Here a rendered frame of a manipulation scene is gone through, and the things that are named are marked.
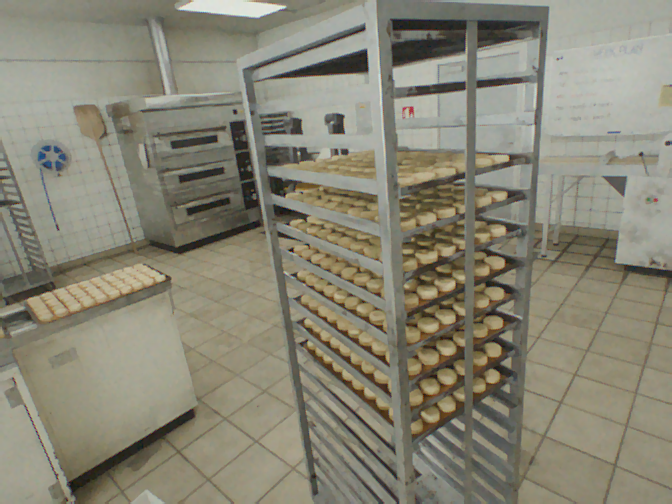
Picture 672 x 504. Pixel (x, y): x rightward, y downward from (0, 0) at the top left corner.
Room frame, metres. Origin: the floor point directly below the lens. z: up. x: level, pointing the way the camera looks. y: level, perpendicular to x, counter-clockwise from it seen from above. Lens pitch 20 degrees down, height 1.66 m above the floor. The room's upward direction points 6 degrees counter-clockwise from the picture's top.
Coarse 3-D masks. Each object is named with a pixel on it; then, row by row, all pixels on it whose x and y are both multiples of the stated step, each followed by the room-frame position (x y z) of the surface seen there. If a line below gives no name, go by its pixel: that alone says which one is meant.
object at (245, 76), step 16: (240, 80) 1.29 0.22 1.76; (256, 112) 1.28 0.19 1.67; (256, 128) 1.28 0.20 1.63; (256, 144) 1.27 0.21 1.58; (256, 160) 1.27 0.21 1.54; (256, 176) 1.29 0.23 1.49; (272, 208) 1.28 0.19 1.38; (272, 224) 1.28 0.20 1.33; (272, 240) 1.27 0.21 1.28; (272, 256) 1.27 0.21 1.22; (272, 272) 1.29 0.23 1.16; (288, 304) 1.28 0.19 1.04; (288, 320) 1.28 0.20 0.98; (288, 336) 1.27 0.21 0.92; (288, 352) 1.27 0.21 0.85; (304, 416) 1.28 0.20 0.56; (304, 432) 1.28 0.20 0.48; (304, 448) 1.27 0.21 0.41
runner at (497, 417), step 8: (472, 408) 1.09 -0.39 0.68; (480, 408) 1.09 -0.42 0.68; (488, 408) 1.07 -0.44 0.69; (488, 416) 1.05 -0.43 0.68; (496, 416) 1.04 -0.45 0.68; (504, 416) 1.02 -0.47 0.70; (496, 424) 1.01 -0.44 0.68; (504, 424) 1.01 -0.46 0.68; (512, 424) 0.99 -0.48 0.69; (512, 432) 0.97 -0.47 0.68
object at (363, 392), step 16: (320, 352) 1.21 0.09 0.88; (336, 368) 1.11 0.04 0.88; (352, 384) 1.04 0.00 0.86; (480, 384) 0.96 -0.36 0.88; (496, 384) 0.97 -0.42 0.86; (368, 400) 0.96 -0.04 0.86; (448, 400) 0.90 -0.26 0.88; (384, 416) 0.89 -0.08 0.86; (432, 416) 0.85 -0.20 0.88; (416, 432) 0.82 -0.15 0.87
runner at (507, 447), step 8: (472, 416) 1.12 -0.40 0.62; (472, 424) 1.11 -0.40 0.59; (480, 424) 1.09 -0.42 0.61; (480, 432) 1.07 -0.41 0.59; (488, 432) 1.06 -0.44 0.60; (496, 432) 1.04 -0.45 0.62; (488, 440) 1.04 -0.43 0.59; (496, 440) 1.03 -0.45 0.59; (504, 440) 1.01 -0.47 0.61; (504, 448) 1.00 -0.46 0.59; (512, 448) 0.99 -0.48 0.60
